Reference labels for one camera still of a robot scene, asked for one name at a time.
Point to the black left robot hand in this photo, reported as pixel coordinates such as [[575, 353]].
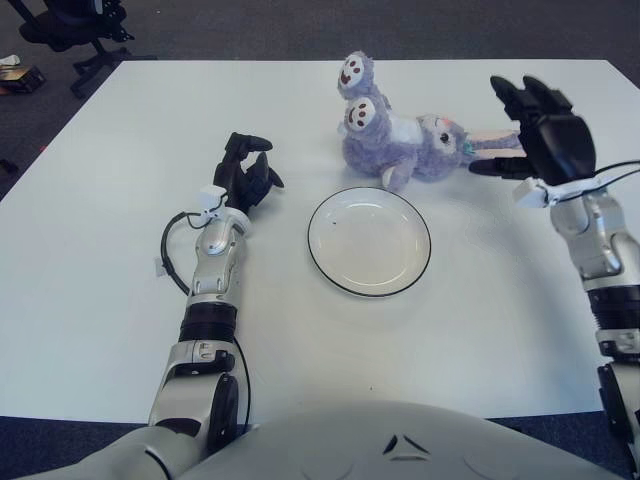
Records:
[[237, 177]]

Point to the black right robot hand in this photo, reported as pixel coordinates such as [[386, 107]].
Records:
[[560, 145]]

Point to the purple plush bunny doll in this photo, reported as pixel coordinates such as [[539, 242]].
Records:
[[370, 150]]

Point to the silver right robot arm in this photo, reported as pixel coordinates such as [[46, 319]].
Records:
[[600, 235]]

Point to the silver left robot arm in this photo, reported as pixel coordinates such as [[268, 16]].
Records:
[[215, 270]]

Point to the white plate with black rim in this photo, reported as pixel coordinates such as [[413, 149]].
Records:
[[370, 250]]

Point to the white left wrist connector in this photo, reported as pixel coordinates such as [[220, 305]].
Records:
[[211, 196]]

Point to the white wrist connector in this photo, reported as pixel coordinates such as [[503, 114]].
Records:
[[211, 196], [531, 194]]

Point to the white right wrist connector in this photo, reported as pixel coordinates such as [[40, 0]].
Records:
[[531, 194]]

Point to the black office chair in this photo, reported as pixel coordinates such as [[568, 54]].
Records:
[[60, 25]]

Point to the brown and black box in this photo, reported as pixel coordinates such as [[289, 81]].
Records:
[[20, 78]]

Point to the white crumpled paper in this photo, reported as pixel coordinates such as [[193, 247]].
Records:
[[9, 59]]

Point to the grey robot torso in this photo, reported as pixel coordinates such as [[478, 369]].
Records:
[[350, 440]]

